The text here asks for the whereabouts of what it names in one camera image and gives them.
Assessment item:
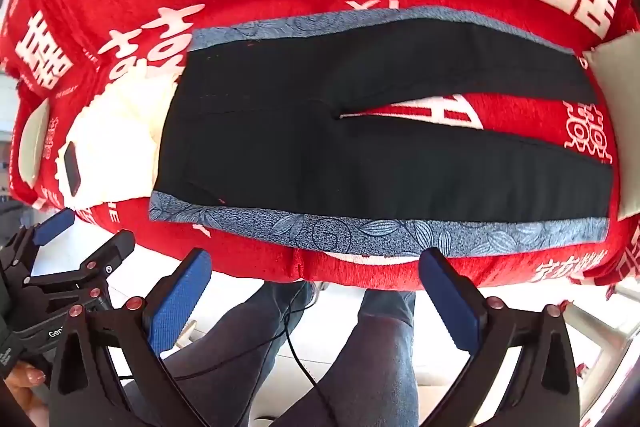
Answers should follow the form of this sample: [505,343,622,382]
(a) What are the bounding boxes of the person's left hand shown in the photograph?
[0,364,50,418]

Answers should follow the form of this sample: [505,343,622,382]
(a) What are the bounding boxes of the person's legs in jeans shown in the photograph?
[170,284,333,427]

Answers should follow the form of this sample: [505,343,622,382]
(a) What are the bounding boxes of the cream fluffy cloth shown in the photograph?
[55,74,181,211]

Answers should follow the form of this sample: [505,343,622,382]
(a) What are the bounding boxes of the black pants with blue trim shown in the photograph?
[149,5,615,258]

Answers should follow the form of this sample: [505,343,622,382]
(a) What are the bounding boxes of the person's left leg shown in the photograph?
[150,281,321,427]

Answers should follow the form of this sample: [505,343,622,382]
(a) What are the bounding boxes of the person's leg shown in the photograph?
[272,289,419,427]
[150,281,321,427]

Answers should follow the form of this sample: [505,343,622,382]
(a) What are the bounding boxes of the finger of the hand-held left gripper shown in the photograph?
[25,229,136,303]
[1,207,76,278]

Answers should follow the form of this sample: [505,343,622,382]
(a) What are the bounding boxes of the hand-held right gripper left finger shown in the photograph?
[47,248,213,427]

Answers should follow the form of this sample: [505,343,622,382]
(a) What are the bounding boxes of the white pillow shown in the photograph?
[582,27,640,223]

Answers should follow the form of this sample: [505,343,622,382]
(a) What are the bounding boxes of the black phone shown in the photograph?
[62,141,85,198]

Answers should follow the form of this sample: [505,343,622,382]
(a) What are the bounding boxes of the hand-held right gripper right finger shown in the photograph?
[419,248,593,427]

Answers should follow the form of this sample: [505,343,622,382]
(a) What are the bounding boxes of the person's right leg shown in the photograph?
[272,289,419,427]

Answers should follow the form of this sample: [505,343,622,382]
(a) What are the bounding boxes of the grey oval pad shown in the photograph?
[17,99,52,188]

